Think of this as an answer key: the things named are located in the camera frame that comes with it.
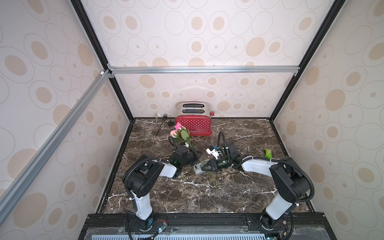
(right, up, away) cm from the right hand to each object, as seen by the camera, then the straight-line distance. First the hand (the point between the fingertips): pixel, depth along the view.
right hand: (208, 168), depth 84 cm
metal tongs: (-31, +32, +33) cm, 56 cm away
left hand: (+1, +9, +4) cm, 10 cm away
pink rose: (-22, +20, +13) cm, 32 cm away
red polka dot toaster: (-7, +31, +19) cm, 37 cm away
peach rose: (-13, +18, +6) cm, 23 cm away
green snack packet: (+41, +6, +14) cm, 44 cm away
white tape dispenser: (-6, -1, +5) cm, 8 cm away
